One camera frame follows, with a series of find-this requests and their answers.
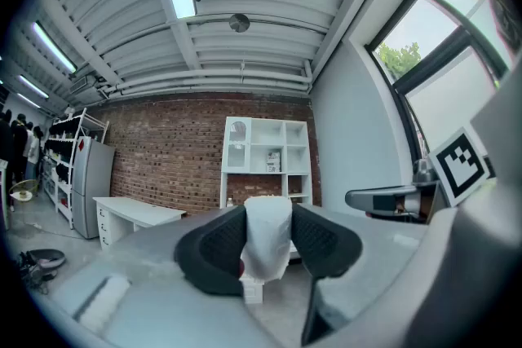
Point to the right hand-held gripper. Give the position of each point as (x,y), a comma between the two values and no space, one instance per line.
(461,167)

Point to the white ceiling pipe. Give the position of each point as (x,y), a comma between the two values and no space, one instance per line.
(204,74)

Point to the round gold side table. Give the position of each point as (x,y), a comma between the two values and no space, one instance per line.
(24,195)

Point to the small white box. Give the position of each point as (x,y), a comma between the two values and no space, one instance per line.
(253,291)

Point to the white desk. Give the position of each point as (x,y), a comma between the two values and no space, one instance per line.
(134,212)

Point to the white fabric roll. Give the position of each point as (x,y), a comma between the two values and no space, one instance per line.
(104,303)

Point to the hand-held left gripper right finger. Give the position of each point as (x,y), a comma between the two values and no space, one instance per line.
(326,246)

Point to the white metal shelf rack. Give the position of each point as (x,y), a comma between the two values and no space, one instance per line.
(61,159)

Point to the black round device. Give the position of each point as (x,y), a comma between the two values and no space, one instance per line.
(42,261)

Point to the silver refrigerator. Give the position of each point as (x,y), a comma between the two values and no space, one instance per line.
(91,187)

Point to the round ceiling detector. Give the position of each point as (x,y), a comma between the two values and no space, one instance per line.
(239,22)

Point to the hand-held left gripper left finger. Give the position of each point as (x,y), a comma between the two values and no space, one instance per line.
(212,256)

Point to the black framed window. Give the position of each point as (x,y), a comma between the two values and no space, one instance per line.
(444,93)

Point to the white cube shelf cabinet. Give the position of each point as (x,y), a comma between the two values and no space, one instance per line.
(236,183)

